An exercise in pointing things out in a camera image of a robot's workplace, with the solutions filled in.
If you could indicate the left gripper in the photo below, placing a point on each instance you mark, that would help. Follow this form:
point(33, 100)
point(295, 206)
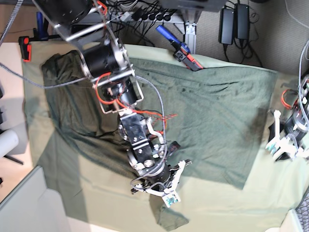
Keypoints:
point(295, 125)

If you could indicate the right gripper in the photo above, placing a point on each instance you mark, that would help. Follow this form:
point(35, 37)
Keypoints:
point(144, 159)

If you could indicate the green T-shirt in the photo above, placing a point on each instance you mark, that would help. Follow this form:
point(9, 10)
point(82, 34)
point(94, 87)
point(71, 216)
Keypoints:
point(219, 123)

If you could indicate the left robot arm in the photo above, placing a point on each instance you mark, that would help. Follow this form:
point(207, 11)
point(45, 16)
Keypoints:
point(302, 91)

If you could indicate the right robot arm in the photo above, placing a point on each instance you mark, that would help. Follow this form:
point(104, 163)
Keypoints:
point(105, 62)

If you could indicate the light green table cloth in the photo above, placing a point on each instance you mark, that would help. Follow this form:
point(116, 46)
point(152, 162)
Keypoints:
point(270, 191)

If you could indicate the blue orange clamp at centre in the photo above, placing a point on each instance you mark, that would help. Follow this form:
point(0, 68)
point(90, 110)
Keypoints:
point(182, 52)

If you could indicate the black power adapter brick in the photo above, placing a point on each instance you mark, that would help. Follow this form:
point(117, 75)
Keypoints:
point(226, 27)

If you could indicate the white cylinder on stand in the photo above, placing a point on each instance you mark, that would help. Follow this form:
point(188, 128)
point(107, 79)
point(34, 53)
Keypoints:
point(8, 141)

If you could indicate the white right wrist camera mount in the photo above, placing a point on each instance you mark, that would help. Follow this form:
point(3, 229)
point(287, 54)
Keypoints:
point(164, 185)

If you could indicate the aluminium frame post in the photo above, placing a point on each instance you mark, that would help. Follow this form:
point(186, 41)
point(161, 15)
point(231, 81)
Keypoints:
point(190, 18)

